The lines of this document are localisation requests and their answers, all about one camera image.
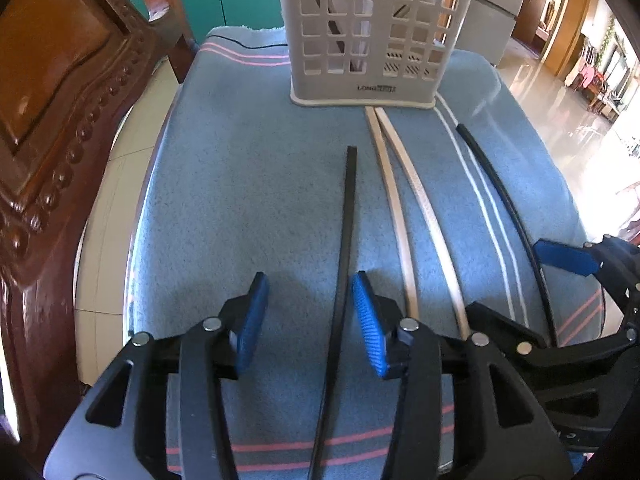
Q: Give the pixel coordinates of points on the blue striped towel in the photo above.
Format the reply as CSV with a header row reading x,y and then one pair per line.
x,y
240,185

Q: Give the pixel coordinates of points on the carved wooden chair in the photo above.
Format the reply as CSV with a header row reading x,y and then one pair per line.
x,y
60,85

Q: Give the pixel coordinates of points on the black chopstick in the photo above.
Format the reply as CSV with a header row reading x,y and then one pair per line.
x,y
347,220
500,185

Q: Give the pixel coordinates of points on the beige plastic utensil basket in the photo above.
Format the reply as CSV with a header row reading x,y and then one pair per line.
x,y
320,85

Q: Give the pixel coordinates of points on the distant dining chairs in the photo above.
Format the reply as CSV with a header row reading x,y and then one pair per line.
x,y
595,77

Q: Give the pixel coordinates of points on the light wooden chopstick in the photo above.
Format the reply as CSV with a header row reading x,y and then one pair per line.
x,y
392,195
425,205

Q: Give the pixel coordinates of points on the grey refrigerator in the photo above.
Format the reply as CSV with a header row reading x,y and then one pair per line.
x,y
500,20

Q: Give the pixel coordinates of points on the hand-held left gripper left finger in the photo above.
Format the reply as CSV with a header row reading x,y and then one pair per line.
x,y
252,320

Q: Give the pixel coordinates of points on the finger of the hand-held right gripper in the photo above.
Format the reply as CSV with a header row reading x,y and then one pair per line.
x,y
565,257
500,322

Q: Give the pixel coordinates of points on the green hanging garland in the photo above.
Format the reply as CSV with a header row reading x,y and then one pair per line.
x,y
610,35

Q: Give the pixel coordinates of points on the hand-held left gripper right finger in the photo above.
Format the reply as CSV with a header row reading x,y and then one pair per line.
x,y
367,325

